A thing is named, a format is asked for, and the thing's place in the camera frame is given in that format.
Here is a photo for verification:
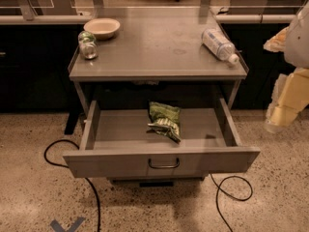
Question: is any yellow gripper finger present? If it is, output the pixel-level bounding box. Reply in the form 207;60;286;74
264;27;288;52

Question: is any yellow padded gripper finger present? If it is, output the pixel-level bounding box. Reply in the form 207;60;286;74
265;68;309;133

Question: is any green jalapeno chip bag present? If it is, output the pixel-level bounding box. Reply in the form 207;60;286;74
148;101;181;143

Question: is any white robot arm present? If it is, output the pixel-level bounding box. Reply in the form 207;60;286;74
264;3;309;133

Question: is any grey counter cabinet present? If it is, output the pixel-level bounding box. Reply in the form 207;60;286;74
64;7;250;189

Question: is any grey open drawer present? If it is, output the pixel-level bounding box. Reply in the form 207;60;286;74
63;99;260;180

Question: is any clear water bottle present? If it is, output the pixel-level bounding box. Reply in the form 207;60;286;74
202;29;239;65

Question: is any white bowl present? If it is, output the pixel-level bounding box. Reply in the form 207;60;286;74
84;18;121;41

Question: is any green soda can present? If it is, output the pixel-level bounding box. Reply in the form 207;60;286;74
78;31;98;60

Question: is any glass barrier railing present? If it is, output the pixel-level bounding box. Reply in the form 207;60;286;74
0;0;308;25

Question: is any black cable right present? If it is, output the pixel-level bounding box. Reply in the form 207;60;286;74
210;173;254;232

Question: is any black cable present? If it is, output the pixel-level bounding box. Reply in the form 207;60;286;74
210;173;254;232
43;138;102;232

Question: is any black drawer handle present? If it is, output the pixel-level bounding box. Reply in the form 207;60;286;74
148;158;181;170

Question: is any black cable left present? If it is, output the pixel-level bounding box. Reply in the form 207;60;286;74
43;138;102;232

